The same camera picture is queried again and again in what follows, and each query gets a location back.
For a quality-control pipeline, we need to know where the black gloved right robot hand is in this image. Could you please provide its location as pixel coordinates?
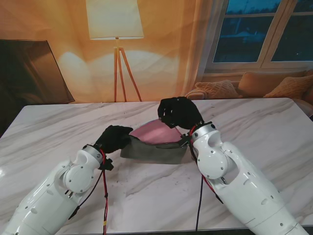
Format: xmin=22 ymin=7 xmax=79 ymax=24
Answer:
xmin=157 ymin=96 xmax=205 ymax=130

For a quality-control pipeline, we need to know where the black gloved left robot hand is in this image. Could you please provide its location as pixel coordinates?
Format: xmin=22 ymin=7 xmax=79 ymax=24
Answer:
xmin=95 ymin=125 xmax=134 ymax=154

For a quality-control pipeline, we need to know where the pink paper document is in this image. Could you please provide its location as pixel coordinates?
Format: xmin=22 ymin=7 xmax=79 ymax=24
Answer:
xmin=129 ymin=119 xmax=183 ymax=145

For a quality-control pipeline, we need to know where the grey felt zip pouch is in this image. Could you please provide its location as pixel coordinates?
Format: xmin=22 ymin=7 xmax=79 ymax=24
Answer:
xmin=119 ymin=134 xmax=190 ymax=165

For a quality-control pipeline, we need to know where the beige throw blanket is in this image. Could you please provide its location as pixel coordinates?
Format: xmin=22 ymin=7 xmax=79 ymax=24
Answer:
xmin=184 ymin=88 xmax=208 ymax=100

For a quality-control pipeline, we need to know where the cream knitted cushion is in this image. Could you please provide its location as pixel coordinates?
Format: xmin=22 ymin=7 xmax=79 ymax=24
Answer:
xmin=195 ymin=80 xmax=243 ymax=100

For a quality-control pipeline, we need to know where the sheer cream curtain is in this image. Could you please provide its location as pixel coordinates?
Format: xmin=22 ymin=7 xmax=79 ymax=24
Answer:
xmin=179 ymin=0 xmax=229 ymax=100

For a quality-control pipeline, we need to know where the white framed window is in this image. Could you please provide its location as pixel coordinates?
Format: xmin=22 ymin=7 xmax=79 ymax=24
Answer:
xmin=204 ymin=0 xmax=313 ymax=74

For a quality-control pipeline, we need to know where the dark flat screen panel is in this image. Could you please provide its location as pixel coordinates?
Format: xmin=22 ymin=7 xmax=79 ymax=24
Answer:
xmin=0 ymin=39 xmax=75 ymax=105

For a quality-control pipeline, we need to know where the orange knitted cushion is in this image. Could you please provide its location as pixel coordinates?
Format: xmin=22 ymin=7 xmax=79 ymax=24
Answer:
xmin=263 ymin=75 xmax=313 ymax=99

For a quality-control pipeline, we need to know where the floor lamp with tripod legs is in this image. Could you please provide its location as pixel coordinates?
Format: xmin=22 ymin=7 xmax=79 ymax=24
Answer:
xmin=85 ymin=0 xmax=144 ymax=102

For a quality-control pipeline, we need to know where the beige sofa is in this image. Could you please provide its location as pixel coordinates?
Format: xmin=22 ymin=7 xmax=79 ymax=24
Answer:
xmin=229 ymin=68 xmax=313 ymax=118

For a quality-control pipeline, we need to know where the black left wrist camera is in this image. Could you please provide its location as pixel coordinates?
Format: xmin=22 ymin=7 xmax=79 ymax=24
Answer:
xmin=99 ymin=158 xmax=114 ymax=171

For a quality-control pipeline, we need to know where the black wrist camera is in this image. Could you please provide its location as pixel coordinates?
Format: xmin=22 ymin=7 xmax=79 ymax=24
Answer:
xmin=99 ymin=158 xmax=114 ymax=171
xmin=179 ymin=133 xmax=193 ymax=149

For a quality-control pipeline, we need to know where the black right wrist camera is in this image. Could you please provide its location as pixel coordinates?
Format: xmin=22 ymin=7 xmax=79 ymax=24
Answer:
xmin=179 ymin=133 xmax=193 ymax=149

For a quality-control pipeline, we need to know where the red black left arm cable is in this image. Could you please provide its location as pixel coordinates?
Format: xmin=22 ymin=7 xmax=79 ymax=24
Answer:
xmin=68 ymin=149 xmax=110 ymax=235

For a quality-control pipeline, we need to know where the red black arm cable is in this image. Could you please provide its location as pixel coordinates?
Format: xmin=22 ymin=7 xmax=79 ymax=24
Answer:
xmin=68 ymin=149 xmax=110 ymax=235
xmin=189 ymin=144 xmax=224 ymax=232

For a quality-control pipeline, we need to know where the red black right arm cable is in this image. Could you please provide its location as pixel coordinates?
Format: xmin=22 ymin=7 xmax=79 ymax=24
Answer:
xmin=189 ymin=144 xmax=224 ymax=232

